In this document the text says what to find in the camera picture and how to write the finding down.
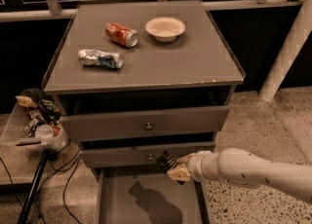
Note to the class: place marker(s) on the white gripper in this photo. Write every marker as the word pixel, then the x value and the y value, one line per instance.
pixel 196 166

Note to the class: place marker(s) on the black rxbar chocolate bar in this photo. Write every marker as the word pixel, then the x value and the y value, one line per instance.
pixel 166 161

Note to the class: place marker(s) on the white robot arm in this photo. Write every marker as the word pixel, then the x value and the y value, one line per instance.
pixel 238 167

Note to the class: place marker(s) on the grey middle drawer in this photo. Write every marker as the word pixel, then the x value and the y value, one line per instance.
pixel 139 155

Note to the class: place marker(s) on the grey drawer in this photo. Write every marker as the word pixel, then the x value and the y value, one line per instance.
pixel 146 195
pixel 122 125
pixel 139 155

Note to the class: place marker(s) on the grey top drawer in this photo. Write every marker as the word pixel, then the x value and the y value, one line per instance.
pixel 122 125

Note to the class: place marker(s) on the grey bottom drawer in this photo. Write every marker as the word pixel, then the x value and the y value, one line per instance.
pixel 146 195

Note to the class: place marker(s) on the grey drawer cabinet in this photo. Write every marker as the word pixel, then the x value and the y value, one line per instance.
pixel 197 69

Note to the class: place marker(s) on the white bowl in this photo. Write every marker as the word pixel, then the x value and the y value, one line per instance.
pixel 165 29

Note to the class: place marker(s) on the red soda can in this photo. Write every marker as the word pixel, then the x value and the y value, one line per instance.
pixel 121 34

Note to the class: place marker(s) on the white plastic cup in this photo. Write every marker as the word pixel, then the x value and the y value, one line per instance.
pixel 44 131

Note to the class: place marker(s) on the crushed silver can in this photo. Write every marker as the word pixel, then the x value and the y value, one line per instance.
pixel 89 57

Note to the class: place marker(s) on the clear plastic trash bin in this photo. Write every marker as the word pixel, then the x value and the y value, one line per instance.
pixel 33 109

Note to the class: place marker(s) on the black tripod leg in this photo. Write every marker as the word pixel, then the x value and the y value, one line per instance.
pixel 33 187

